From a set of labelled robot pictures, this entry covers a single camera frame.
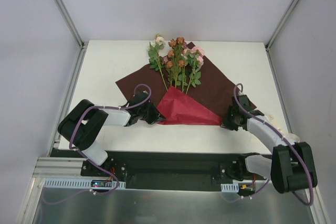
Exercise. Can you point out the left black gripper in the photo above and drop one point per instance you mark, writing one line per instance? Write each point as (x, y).
(151, 111)

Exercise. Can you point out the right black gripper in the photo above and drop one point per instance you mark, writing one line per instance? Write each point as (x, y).
(230, 120)

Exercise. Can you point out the dark red wrapping cloth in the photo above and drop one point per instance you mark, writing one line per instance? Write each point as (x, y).
(207, 104)

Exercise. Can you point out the orange brown rose stem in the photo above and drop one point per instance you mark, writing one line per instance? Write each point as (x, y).
(178, 45)

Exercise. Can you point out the mauve rose stem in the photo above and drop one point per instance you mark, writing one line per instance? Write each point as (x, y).
(170, 63)

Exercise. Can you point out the white rose stem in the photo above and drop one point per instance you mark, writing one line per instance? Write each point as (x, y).
(155, 60)

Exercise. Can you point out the small pink rose stem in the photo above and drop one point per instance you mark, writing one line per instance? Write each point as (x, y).
(199, 61)

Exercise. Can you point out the light pink rose stem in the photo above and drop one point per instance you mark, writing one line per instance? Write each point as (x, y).
(187, 69)

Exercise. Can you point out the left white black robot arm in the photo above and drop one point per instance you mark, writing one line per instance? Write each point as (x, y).
(83, 124)

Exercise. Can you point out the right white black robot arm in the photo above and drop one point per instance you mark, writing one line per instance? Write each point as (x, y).
(291, 166)

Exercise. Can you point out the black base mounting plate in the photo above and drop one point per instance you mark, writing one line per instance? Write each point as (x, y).
(154, 181)

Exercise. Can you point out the cream printed ribbon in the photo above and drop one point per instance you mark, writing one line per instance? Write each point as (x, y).
(292, 138)

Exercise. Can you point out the right white cable duct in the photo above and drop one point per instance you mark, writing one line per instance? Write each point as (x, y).
(230, 188)

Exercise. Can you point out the white cable duct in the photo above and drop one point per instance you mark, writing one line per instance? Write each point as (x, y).
(74, 183)
(230, 188)

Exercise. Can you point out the aluminium front rail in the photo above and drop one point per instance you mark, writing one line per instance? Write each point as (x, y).
(57, 165)

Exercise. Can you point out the left white cable duct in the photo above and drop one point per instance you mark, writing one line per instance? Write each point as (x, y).
(74, 183)

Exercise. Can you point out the left aluminium frame post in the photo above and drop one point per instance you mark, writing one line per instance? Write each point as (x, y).
(69, 22)

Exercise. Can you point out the aluminium frame post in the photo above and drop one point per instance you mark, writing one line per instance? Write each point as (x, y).
(285, 17)
(69, 22)

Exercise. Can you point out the right aluminium frame post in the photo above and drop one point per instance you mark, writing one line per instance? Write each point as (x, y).
(285, 17)

